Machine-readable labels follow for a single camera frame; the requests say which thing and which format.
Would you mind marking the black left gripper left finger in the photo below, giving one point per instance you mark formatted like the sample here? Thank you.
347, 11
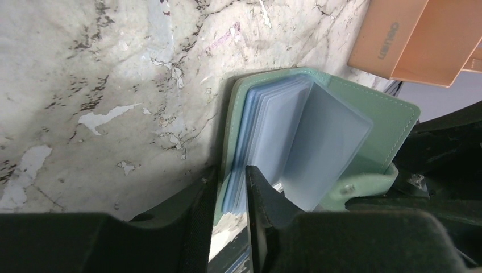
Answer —
173, 236

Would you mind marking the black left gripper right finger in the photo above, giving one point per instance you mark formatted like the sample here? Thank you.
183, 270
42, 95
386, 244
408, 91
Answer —
284, 238

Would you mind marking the orange plastic file organizer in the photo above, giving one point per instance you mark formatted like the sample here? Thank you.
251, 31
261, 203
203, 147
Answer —
425, 42

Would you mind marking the green card holder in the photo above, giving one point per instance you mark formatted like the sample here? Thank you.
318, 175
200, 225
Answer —
324, 139

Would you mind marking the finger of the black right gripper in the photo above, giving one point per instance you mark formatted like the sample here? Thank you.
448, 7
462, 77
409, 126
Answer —
439, 168

